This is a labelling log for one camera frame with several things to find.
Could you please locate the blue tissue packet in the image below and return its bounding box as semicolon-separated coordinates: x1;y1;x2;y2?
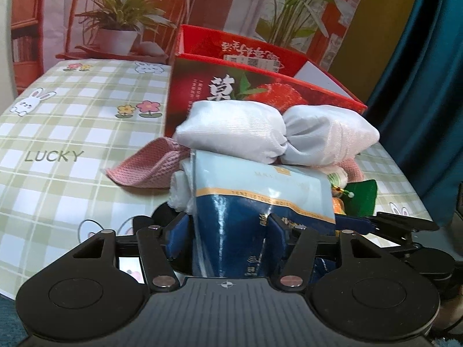
190;149;337;279

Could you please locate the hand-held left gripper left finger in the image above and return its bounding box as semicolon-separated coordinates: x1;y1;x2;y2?
73;213;193;292

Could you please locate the green felt pouch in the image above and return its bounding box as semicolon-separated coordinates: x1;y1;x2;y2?
343;180;379;218

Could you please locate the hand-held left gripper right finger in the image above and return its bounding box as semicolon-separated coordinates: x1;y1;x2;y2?
266;214;380;292

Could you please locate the plant and chair wall poster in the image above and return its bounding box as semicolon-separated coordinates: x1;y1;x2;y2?
0;0;373;93

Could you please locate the pink knitted toy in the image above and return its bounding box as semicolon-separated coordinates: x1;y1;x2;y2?
326;157;366;183

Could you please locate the white towel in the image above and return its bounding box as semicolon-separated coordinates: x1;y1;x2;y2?
170;158;198;214

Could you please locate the red strawberry print box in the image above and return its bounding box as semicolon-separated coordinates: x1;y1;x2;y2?
164;25;368;152

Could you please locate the teal curtain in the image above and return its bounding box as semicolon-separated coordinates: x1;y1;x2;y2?
365;0;463;228

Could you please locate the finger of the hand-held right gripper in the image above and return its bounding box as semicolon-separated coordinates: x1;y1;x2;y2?
335;211;440;233
357;233;422;251

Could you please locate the pink knitted cloth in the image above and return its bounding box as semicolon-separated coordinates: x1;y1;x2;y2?
105;137;190;189

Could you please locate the white satin cloth bundle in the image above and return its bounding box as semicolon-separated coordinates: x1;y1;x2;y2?
173;100;380;167

